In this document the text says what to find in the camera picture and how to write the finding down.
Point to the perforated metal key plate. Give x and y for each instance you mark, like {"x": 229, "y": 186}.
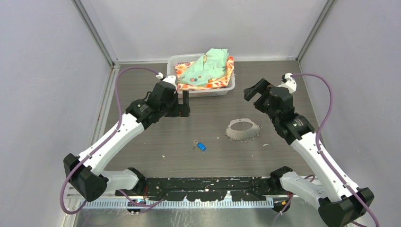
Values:
{"x": 242, "y": 129}

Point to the white perforated plastic basket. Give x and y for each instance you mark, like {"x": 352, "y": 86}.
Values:
{"x": 179, "y": 59}

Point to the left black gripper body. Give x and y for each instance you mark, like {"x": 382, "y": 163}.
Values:
{"x": 171, "y": 109}

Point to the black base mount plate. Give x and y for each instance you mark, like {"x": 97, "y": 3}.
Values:
{"x": 245, "y": 188}

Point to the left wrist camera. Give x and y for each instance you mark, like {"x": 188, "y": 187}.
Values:
{"x": 171, "y": 79}

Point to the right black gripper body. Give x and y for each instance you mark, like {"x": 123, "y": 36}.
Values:
{"x": 263, "y": 105}

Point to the blue plastic key tag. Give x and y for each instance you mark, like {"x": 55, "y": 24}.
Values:
{"x": 201, "y": 146}

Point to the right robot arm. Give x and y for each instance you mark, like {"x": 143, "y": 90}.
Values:
{"x": 339, "y": 200}

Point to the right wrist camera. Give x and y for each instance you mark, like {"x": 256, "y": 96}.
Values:
{"x": 287, "y": 81}

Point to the orange patterned cloth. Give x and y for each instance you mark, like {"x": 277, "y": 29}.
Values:
{"x": 213, "y": 84}

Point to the green patterned cloth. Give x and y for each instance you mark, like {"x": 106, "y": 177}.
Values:
{"x": 211, "y": 65}

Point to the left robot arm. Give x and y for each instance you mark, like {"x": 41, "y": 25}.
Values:
{"x": 86, "y": 171}

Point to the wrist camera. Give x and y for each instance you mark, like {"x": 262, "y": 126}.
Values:
{"x": 287, "y": 81}
{"x": 171, "y": 79}

